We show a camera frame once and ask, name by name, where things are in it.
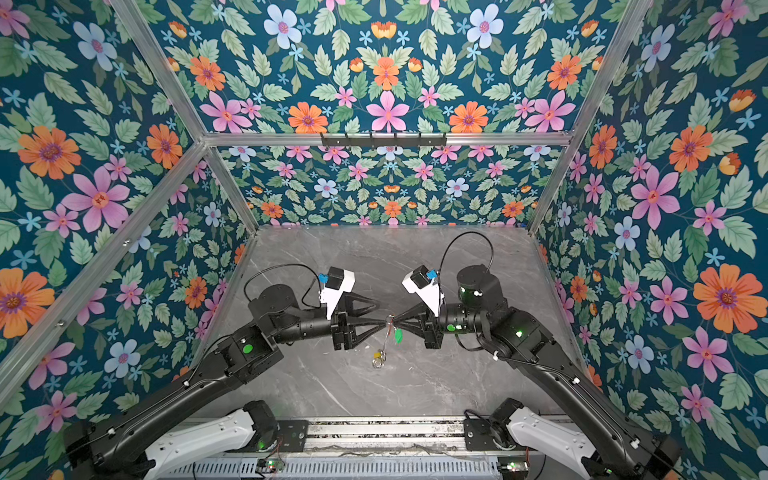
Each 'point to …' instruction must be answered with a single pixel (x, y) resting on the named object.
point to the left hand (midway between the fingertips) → (382, 314)
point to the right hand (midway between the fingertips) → (397, 319)
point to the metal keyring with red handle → (390, 326)
